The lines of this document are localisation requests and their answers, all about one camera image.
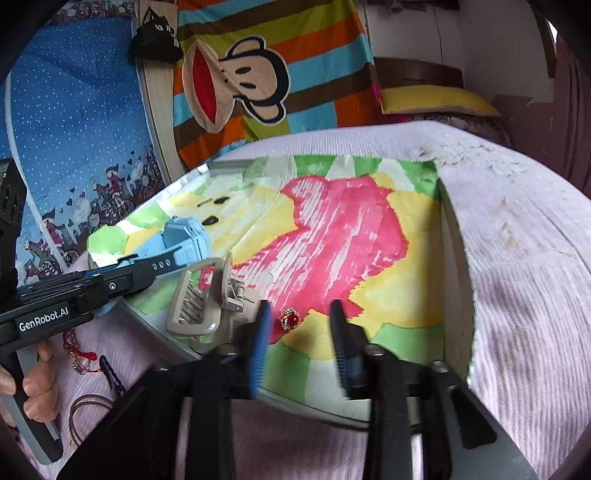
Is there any red string bead bracelet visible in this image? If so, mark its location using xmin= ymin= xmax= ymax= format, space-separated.
xmin=61 ymin=327 xmax=103 ymax=375

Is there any beige hair claw clip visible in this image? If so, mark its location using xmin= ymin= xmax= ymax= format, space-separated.
xmin=166 ymin=253 xmax=260 ymax=342

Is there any brown cord hair band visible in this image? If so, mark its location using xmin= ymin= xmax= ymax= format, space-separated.
xmin=68 ymin=394 xmax=114 ymax=448

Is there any person's left hand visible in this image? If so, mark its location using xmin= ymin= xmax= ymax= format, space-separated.
xmin=22 ymin=340 xmax=59 ymax=423

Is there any shallow grey tray box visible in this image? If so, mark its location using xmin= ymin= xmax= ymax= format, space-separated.
xmin=87 ymin=156 xmax=477 ymax=428

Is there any blue fabric wardrobe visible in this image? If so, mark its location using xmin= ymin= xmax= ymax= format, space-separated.
xmin=1 ymin=1 xmax=164 ymax=285

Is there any colourful cartoon paper lining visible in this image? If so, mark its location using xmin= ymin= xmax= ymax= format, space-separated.
xmin=87 ymin=154 xmax=447 ymax=411

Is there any wooden cabinet panel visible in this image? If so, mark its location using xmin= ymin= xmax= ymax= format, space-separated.
xmin=136 ymin=0 xmax=188 ymax=183

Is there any pink floral bed sheet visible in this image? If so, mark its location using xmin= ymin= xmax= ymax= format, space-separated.
xmin=76 ymin=122 xmax=590 ymax=479

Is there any striped monkey cartoon blanket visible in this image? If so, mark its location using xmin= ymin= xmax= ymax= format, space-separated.
xmin=172 ymin=1 xmax=381 ymax=169

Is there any black hanging bag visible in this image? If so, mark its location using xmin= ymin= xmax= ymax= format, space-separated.
xmin=129 ymin=7 xmax=183 ymax=65

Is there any floral patterned pillow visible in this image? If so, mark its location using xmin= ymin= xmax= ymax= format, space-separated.
xmin=408 ymin=113 xmax=513 ymax=148

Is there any yellow pillow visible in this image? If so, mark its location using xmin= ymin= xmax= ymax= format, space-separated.
xmin=382 ymin=85 xmax=502 ymax=118

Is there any dark wooden headboard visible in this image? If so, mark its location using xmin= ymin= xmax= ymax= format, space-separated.
xmin=375 ymin=57 xmax=464 ymax=88

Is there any pink curtain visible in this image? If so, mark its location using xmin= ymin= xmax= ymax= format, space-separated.
xmin=549 ymin=36 xmax=590 ymax=197

